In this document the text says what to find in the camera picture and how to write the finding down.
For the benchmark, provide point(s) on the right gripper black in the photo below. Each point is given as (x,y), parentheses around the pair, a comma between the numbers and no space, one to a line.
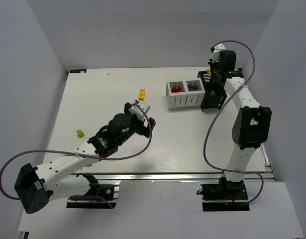
(215,81)

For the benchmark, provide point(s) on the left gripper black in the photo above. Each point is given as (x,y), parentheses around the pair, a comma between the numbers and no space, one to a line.
(139,122)

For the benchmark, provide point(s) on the green long lego brick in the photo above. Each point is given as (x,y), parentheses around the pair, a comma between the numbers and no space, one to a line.
(213,102)

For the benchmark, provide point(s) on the purple lego brick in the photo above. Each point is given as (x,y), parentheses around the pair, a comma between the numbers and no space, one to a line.
(192,88)

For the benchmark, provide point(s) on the red lego brick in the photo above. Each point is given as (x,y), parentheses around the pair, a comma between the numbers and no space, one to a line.
(176,90)

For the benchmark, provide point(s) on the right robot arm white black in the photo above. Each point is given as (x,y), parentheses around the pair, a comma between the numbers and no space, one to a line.
(252,123)

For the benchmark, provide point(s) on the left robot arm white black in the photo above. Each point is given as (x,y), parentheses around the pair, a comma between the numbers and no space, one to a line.
(36,186)

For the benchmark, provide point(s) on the black double bin container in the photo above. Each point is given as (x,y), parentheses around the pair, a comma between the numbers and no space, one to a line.
(215,95)

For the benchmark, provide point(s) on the orange yellow lego brick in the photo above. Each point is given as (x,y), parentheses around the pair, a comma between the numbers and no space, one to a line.
(141,94)

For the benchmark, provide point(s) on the white double bin container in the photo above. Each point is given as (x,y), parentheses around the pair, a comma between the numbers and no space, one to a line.
(186,99)

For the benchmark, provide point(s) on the small green lego left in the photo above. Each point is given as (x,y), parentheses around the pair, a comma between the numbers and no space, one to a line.
(80,133)

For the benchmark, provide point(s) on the blue label left corner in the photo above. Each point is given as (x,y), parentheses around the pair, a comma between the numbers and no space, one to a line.
(77,71)

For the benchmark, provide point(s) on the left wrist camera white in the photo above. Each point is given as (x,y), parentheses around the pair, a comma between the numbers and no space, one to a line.
(138,108)

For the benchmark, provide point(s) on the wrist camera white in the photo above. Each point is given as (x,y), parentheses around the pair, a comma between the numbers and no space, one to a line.
(138,108)
(215,50)

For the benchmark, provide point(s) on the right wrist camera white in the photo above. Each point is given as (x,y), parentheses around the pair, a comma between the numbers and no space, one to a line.
(215,50)

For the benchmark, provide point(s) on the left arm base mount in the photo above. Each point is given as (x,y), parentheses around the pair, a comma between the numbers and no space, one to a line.
(98,196)

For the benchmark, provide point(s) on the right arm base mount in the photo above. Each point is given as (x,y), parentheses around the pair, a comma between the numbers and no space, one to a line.
(224,196)

